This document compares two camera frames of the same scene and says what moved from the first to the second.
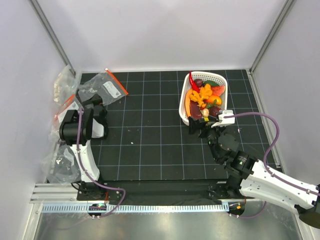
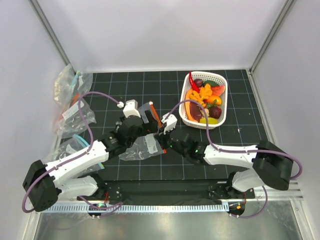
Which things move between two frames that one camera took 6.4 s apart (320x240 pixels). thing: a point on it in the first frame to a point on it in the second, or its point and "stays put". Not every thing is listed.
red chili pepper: x=193 y=83 stays put
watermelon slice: x=218 y=90 stays put
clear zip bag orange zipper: x=103 y=83 to x=146 y=145
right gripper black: x=194 y=124 to x=161 y=137
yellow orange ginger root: x=203 y=94 stays put
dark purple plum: x=198 y=82 stays put
